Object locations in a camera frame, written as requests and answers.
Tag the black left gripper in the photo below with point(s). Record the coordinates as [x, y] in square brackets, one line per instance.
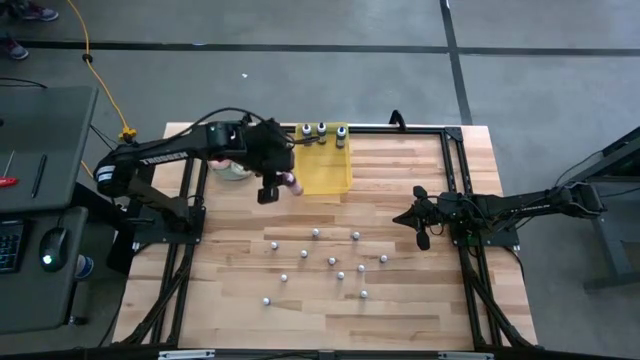
[270, 147]

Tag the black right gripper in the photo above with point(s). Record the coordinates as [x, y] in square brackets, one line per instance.
[442, 217]

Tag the large pink coloring bottle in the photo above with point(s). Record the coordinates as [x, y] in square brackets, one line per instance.
[295, 186]

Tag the large black-tipped coloring bottle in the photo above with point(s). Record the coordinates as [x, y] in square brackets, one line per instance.
[321, 130]
[306, 131]

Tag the large blue coloring bottle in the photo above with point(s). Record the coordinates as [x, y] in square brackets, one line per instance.
[341, 134]

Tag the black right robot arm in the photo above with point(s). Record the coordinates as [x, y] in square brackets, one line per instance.
[525, 205]

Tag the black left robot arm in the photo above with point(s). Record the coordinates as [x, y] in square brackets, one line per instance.
[165, 156]

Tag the green toy donut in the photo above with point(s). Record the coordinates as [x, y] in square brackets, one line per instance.
[245, 169]

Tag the round clear plate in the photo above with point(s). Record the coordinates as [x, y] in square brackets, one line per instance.
[225, 176]

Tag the pink toy donut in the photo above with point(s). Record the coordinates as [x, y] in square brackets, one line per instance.
[216, 164]

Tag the yellow translucent plastic bin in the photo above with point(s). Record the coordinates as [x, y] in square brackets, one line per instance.
[325, 170]

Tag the black metal stand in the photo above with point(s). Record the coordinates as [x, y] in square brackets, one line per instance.
[607, 240]

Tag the black computer mouse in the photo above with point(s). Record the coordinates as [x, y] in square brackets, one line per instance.
[52, 245]

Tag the grey desk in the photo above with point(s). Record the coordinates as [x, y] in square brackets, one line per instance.
[50, 125]

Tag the black pen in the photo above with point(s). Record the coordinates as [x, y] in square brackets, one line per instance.
[39, 176]

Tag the black keyboard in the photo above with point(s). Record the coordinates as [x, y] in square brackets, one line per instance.
[10, 247]

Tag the person's shoe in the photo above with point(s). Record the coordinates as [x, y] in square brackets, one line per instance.
[40, 12]
[15, 49]

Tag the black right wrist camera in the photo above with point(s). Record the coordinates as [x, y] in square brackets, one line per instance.
[448, 197]

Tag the black aluminium table frame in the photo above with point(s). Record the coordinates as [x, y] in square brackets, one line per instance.
[400, 131]

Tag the silver metal bracket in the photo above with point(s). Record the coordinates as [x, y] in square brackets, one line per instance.
[465, 356]
[186, 355]

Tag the black upright post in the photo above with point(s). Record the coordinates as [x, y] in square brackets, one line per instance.
[122, 247]

